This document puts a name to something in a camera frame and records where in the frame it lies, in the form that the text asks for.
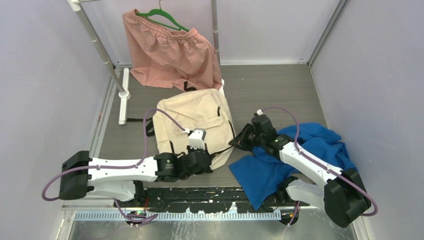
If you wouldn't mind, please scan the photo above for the beige canvas backpack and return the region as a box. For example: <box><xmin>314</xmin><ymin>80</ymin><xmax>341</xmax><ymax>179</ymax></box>
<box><xmin>145</xmin><ymin>87</ymin><xmax>235</xmax><ymax>170</ymax></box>

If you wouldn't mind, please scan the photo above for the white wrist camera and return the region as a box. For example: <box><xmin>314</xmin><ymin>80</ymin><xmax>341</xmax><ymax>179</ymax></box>
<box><xmin>255</xmin><ymin>109</ymin><xmax>264</xmax><ymax>116</ymax></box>
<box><xmin>184</xmin><ymin>128</ymin><xmax>206</xmax><ymax>150</ymax></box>

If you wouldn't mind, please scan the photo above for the pink cloth garment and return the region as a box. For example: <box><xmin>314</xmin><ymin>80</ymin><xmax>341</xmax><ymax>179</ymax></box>
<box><xmin>122</xmin><ymin>9</ymin><xmax>223</xmax><ymax>92</ymax></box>

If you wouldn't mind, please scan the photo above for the white clothes rack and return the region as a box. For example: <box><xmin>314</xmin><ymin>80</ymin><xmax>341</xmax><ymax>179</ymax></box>
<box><xmin>67</xmin><ymin>0</ymin><xmax>228</xmax><ymax>126</ymax></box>

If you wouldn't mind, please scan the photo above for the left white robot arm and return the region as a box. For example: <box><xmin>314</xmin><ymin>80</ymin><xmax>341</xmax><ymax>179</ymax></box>
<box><xmin>58</xmin><ymin>147</ymin><xmax>213</xmax><ymax>207</ymax></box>

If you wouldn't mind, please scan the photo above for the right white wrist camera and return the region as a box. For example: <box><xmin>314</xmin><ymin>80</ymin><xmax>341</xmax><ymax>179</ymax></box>
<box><xmin>255</xmin><ymin>109</ymin><xmax>264</xmax><ymax>116</ymax></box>

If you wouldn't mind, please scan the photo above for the blue cloth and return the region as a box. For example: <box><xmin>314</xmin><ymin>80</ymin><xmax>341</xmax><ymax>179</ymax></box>
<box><xmin>229</xmin><ymin>122</ymin><xmax>356</xmax><ymax>210</ymax></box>

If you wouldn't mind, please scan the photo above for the white slotted cable duct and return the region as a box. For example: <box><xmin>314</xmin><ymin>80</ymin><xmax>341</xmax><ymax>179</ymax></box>
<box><xmin>74</xmin><ymin>209</ymin><xmax>281</xmax><ymax>222</ymax></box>

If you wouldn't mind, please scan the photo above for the green clothes hanger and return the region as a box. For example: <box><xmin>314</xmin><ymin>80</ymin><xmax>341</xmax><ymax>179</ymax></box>
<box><xmin>135</xmin><ymin>0</ymin><xmax>190</xmax><ymax>33</ymax></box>

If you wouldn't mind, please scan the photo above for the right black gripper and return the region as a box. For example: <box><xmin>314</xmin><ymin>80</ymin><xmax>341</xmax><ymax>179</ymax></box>
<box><xmin>230</xmin><ymin>122</ymin><xmax>266</xmax><ymax>152</ymax></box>

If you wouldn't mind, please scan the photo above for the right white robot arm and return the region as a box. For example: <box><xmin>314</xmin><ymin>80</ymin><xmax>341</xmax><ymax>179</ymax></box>
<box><xmin>229</xmin><ymin>115</ymin><xmax>372</xmax><ymax>228</ymax></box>

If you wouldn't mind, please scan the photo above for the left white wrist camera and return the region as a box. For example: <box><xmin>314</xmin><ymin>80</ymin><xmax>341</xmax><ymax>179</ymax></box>
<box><xmin>184</xmin><ymin>128</ymin><xmax>206</xmax><ymax>150</ymax></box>

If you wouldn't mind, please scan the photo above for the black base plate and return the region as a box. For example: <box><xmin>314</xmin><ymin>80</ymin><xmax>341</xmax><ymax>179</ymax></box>
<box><xmin>118</xmin><ymin>187</ymin><xmax>296</xmax><ymax>214</ymax></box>

